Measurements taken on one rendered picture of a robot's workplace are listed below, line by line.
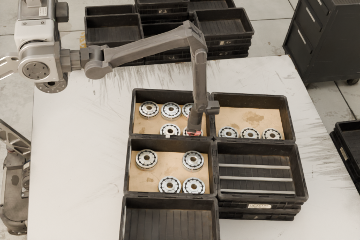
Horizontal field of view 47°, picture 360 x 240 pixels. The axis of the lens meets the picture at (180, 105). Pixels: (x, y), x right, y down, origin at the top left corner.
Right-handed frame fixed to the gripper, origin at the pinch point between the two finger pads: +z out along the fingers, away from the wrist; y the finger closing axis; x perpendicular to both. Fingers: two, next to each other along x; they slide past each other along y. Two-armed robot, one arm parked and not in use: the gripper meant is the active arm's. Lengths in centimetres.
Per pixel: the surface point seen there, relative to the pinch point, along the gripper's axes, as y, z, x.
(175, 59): 101, 49, 12
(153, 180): -27.1, 4.8, 15.6
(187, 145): -9.7, -1.9, 1.8
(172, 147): -10.3, 0.3, 9.0
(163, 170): -20.9, 4.6, 11.5
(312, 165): 0, 14, -65
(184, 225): -46.7, 4.4, -0.2
